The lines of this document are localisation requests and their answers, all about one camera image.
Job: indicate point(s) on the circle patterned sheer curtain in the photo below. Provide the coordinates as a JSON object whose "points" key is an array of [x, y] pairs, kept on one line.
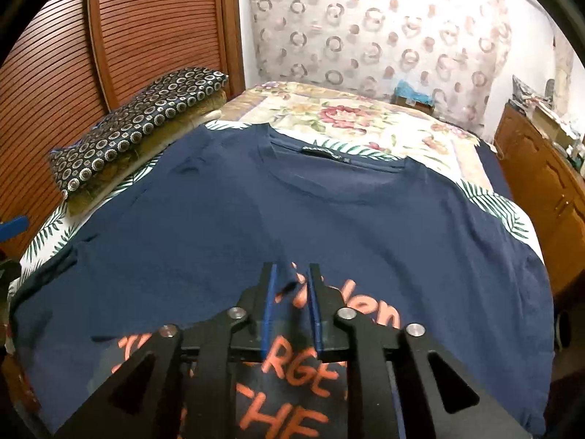
{"points": [[365, 32]]}

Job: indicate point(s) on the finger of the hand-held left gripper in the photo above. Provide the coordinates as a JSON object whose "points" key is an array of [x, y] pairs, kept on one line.
{"points": [[13, 229]]}

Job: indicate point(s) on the blue cardboard box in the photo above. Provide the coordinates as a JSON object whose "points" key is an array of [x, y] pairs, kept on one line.
{"points": [[411, 96]]}

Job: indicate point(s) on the brown cardboard box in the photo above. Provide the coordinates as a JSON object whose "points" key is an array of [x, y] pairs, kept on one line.
{"points": [[553, 123]]}

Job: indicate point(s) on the navy t-shirt with orange print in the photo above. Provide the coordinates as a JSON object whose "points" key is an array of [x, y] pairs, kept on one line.
{"points": [[274, 201]]}

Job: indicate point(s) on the wooden cabinet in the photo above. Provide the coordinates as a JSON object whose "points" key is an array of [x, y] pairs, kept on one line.
{"points": [[539, 183]]}

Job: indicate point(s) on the dark circle patterned pillow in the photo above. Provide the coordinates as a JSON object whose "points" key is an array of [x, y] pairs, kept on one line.
{"points": [[137, 123]]}

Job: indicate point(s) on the wooden louvered wardrobe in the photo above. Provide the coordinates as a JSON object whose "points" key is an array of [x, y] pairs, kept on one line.
{"points": [[151, 23]]}

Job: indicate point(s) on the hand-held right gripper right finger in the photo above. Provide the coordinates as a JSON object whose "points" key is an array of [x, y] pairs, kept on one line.
{"points": [[315, 311]]}

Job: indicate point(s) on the olive gold cushion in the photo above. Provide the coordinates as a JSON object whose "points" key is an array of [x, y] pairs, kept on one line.
{"points": [[114, 169]]}

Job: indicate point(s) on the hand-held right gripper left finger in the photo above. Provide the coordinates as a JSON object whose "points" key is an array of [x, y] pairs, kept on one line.
{"points": [[269, 311]]}

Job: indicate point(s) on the patterned plastic bag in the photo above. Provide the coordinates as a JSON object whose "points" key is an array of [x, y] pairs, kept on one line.
{"points": [[525, 89]]}

